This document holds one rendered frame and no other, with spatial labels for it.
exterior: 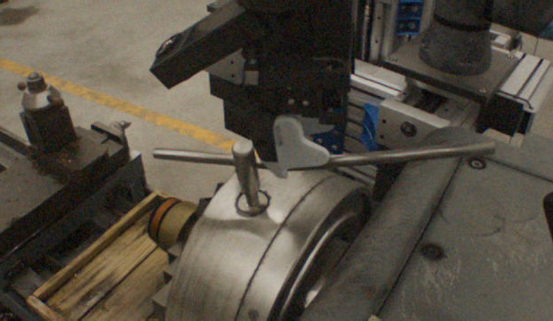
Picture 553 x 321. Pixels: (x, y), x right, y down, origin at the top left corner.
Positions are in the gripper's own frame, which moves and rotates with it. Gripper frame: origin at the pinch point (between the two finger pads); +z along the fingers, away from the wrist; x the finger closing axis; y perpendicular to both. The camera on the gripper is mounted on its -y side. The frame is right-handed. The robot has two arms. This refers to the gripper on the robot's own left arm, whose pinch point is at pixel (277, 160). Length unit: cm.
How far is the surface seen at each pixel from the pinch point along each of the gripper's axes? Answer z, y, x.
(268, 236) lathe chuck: 7.1, -0.8, -4.2
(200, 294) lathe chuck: 11.1, -7.6, -10.1
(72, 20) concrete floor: 165, -263, 294
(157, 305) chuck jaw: 17.8, -15.0, -9.4
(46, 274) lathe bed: 44, -53, 4
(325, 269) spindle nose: 12.2, 5.0, -4.5
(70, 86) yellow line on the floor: 151, -198, 187
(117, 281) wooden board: 41, -35, 4
